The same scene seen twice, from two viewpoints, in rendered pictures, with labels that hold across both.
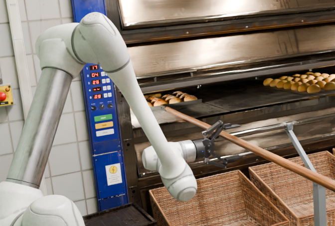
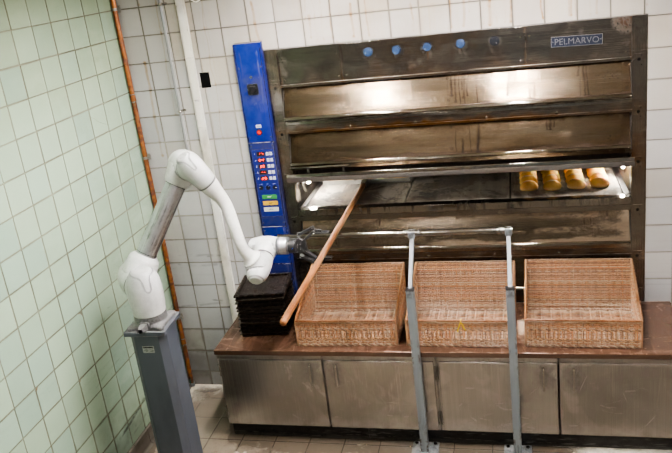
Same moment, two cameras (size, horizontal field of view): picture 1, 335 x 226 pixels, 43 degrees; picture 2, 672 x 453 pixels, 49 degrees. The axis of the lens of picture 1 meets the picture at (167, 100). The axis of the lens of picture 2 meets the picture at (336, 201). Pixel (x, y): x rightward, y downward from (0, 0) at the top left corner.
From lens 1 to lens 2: 264 cm
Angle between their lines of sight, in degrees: 33
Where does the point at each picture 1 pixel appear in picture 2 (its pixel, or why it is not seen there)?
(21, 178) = (141, 251)
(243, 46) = (411, 140)
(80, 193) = not seen: hidden behind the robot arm
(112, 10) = (277, 104)
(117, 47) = (197, 177)
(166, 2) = (328, 96)
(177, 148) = (271, 243)
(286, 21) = (465, 117)
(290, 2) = (468, 97)
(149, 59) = (312, 148)
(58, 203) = (142, 271)
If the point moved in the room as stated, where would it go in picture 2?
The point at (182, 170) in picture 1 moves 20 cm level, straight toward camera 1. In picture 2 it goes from (253, 262) to (226, 279)
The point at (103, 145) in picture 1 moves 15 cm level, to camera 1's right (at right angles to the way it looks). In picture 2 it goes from (270, 220) to (292, 222)
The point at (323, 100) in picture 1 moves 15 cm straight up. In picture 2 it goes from (515, 204) to (514, 177)
